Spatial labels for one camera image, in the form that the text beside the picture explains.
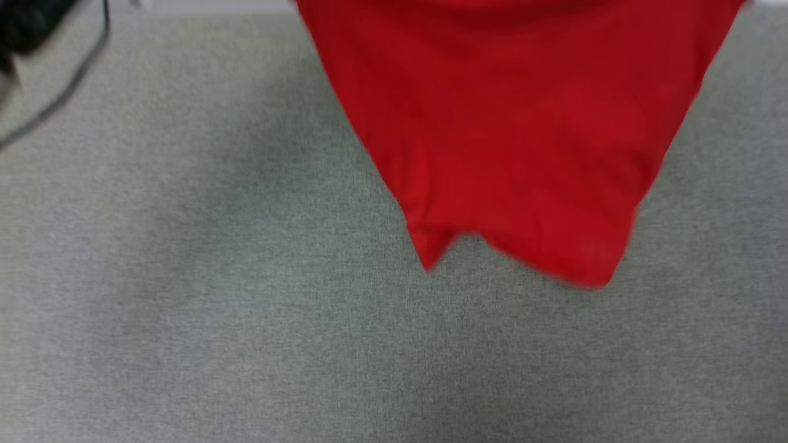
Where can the red garment with letter print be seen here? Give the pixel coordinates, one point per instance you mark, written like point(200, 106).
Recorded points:
point(517, 123)

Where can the white and grey left gripper body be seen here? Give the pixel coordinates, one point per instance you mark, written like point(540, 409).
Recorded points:
point(31, 24)

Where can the grey fabric sofa seat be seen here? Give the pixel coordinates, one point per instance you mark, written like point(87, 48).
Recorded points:
point(246, 307)

